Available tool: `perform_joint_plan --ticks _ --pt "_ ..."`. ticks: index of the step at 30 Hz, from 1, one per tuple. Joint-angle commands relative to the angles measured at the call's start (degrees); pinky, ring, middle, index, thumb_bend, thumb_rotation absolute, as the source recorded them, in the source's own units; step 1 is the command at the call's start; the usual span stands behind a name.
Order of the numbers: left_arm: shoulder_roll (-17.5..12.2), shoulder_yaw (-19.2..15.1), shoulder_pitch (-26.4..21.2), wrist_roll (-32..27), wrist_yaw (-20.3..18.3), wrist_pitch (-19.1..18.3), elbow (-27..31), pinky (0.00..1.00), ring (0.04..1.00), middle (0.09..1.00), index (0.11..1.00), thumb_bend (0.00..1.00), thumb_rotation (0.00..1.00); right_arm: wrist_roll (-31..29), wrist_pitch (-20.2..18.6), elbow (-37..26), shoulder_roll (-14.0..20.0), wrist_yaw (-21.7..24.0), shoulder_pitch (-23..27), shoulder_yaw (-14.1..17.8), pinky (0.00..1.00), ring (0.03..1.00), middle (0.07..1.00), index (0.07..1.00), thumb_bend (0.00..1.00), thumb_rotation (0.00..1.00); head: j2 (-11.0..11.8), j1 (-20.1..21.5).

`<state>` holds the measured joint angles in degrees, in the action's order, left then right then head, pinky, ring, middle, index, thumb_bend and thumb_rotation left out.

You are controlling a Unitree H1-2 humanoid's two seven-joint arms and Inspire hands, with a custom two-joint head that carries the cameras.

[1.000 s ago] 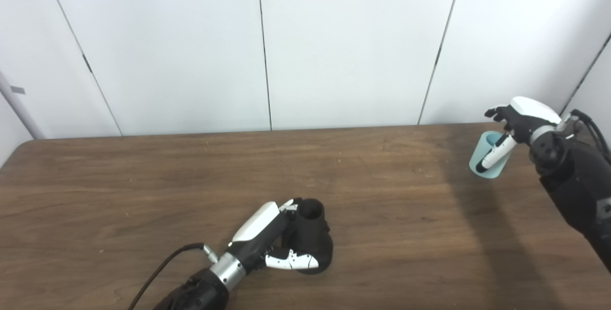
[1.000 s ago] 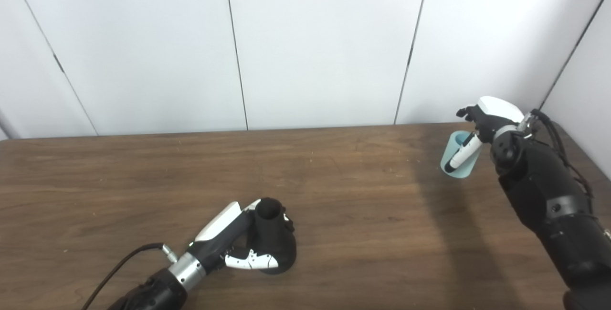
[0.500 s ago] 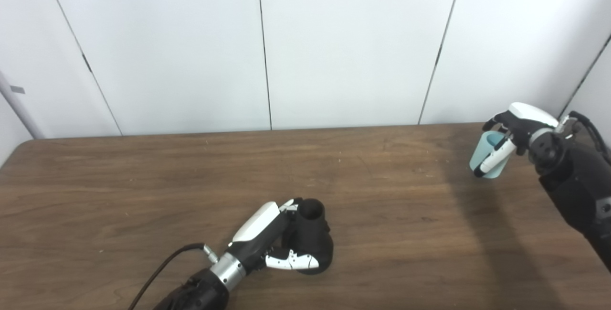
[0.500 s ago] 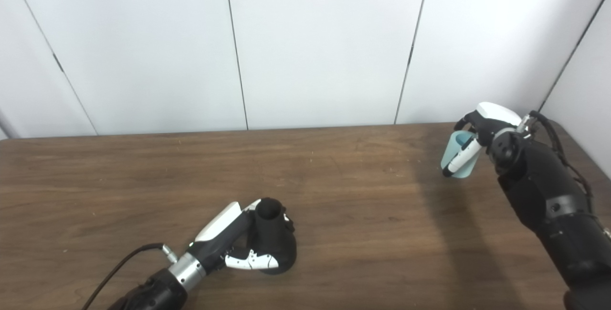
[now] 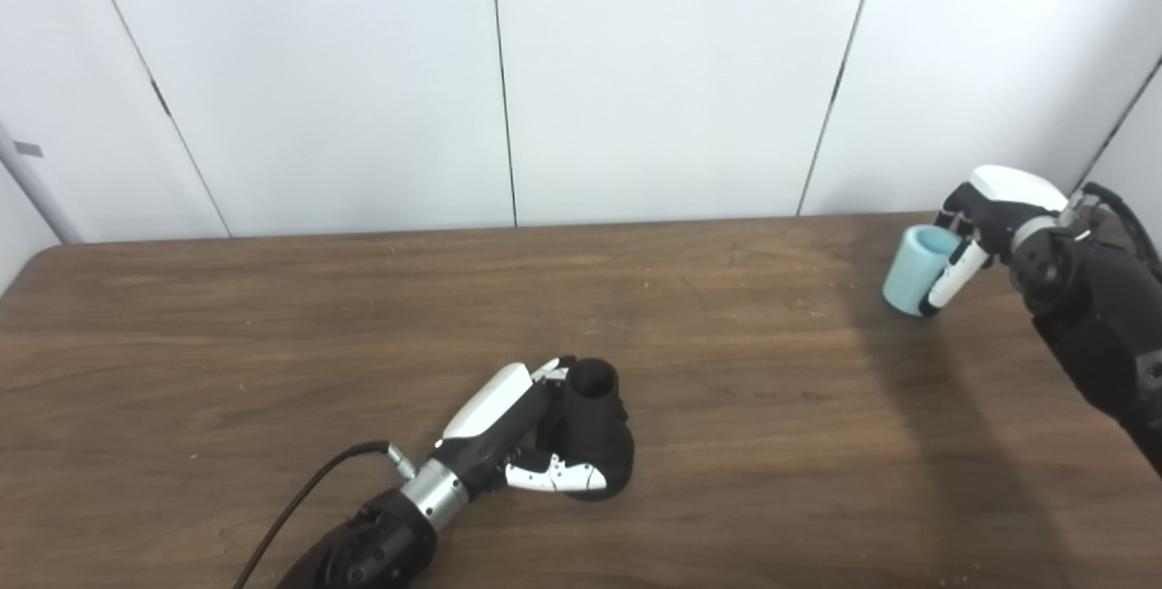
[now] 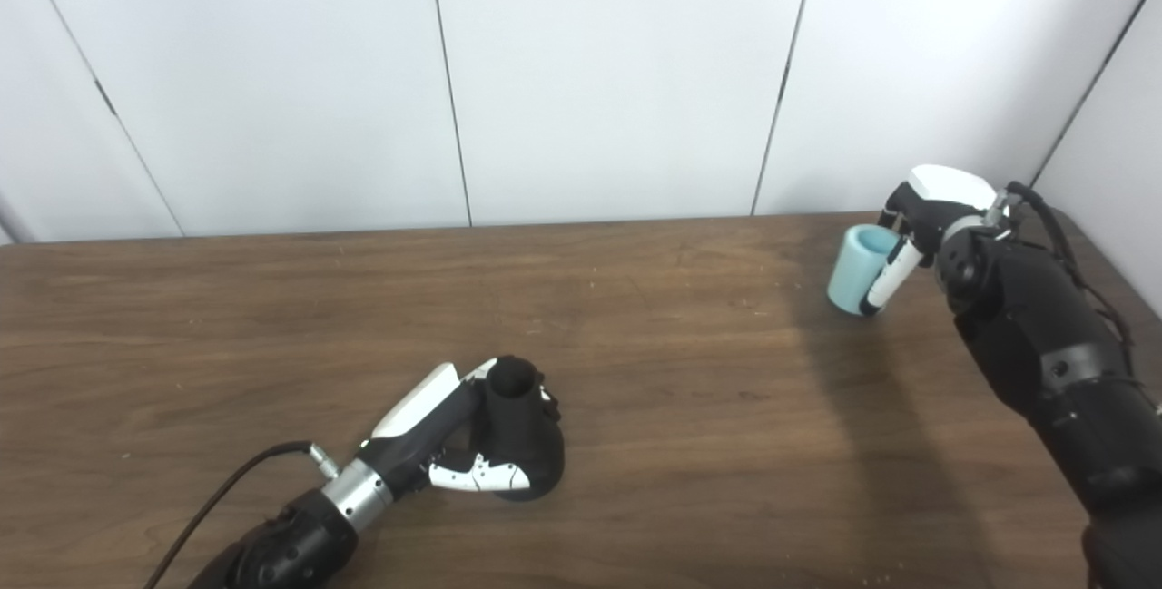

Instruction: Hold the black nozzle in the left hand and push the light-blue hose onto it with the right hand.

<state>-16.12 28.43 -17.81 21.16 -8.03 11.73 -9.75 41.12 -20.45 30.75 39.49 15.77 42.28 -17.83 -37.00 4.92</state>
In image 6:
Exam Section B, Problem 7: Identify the black flared nozzle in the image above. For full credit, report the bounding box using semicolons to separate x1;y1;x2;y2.
468;355;566;503

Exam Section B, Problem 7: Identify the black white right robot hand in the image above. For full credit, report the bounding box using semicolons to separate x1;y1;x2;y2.
867;164;1009;316

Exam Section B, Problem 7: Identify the light-blue hose piece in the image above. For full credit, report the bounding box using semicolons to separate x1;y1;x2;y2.
826;225;909;317

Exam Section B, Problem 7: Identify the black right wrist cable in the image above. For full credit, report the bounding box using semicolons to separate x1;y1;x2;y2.
999;181;1162;417

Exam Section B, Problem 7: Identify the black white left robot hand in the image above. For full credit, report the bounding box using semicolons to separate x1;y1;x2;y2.
359;357;559;504

